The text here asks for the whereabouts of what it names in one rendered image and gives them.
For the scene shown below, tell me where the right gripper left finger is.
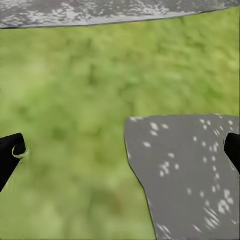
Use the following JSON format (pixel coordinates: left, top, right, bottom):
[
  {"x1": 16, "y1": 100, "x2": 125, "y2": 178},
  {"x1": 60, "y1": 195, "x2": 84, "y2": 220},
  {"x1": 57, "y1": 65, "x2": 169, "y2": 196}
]
[{"x1": 0, "y1": 133, "x2": 30, "y2": 193}]

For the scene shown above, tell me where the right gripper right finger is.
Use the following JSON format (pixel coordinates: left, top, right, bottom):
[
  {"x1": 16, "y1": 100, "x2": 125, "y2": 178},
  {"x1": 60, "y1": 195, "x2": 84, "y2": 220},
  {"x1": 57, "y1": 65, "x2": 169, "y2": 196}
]
[{"x1": 224, "y1": 133, "x2": 240, "y2": 173}]

